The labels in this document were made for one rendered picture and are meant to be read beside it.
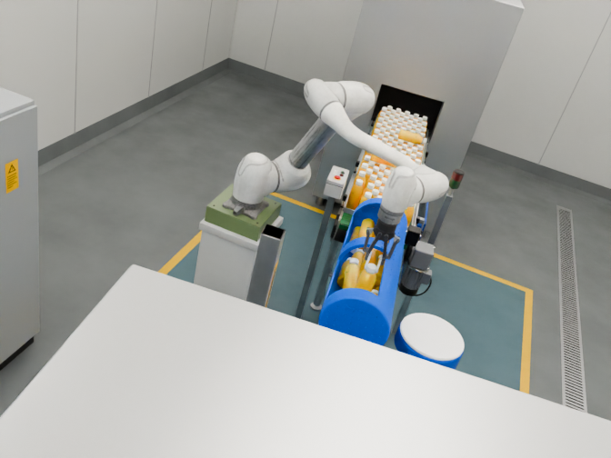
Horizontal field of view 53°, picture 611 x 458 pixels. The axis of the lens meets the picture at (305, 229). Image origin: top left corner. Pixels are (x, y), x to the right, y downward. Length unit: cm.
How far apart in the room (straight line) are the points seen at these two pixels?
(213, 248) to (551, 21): 498
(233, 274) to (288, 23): 496
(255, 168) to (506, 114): 485
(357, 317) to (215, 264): 95
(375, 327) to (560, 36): 518
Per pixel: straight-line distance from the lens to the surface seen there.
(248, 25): 784
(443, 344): 264
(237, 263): 303
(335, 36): 748
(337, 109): 244
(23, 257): 326
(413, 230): 340
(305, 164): 292
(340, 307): 241
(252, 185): 288
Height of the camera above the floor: 264
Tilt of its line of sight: 32 degrees down
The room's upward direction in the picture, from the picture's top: 15 degrees clockwise
